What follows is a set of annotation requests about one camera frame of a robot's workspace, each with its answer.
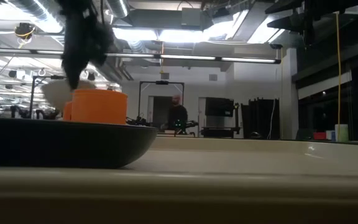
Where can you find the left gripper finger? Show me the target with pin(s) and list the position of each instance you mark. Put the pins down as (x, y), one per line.
(73, 73)

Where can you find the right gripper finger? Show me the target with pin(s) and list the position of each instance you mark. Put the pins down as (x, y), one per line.
(287, 7)
(291, 24)

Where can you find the beige ribbed bowl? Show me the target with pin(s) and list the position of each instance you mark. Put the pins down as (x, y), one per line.
(56, 93)

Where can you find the orange plastic mug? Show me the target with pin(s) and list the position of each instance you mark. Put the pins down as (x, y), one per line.
(99, 107)

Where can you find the black round plate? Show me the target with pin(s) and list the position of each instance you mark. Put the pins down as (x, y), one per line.
(57, 143)

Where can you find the black background robot arm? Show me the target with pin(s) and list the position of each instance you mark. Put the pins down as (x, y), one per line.
(137, 121)
(186, 125)

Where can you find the beige plastic tray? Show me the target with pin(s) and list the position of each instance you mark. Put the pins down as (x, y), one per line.
(228, 186)

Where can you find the yellow black ceiling reel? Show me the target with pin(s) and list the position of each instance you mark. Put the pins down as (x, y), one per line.
(24, 30)

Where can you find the black curtain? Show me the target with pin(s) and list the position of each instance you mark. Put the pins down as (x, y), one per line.
(256, 118)

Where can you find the long ceiling light bar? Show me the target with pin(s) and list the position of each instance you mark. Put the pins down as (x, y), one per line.
(185, 57)

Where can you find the person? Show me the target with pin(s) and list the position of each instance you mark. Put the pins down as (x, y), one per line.
(177, 115)

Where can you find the red box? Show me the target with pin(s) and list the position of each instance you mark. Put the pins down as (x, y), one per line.
(319, 136)

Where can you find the black dome object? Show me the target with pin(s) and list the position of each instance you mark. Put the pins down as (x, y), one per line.
(255, 135)

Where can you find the blue white box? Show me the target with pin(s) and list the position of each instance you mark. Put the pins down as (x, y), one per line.
(330, 135)

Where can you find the pale green cup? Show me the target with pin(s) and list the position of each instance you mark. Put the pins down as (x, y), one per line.
(342, 133)

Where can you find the black cart table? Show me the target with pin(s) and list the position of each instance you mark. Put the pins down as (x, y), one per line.
(219, 131)

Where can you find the black ceiling dome camera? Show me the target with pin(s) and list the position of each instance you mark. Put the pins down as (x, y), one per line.
(275, 46)

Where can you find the round silver air duct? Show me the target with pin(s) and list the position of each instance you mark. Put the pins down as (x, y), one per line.
(120, 7)

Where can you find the black gantry frame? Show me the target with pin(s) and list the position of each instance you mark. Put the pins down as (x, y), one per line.
(162, 82)
(33, 99)

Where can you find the grey square wall vent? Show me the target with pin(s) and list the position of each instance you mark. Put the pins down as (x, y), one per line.
(213, 77)
(165, 76)

